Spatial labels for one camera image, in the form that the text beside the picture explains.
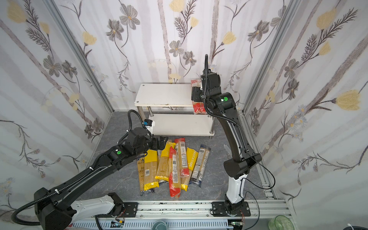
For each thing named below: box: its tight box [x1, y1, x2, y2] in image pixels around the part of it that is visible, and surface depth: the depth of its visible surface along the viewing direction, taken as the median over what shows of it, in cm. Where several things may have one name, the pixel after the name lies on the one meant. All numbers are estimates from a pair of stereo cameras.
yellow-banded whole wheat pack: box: [136, 149, 160, 193], surface depth 83 cm
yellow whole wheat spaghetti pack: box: [174, 137, 190, 178], surface depth 92 cm
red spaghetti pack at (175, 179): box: [168, 146, 182, 198], surface depth 81 cm
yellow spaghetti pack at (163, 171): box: [154, 140, 177, 183], surface depth 85 cm
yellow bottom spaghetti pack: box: [181, 147, 199, 192], surface depth 90 cm
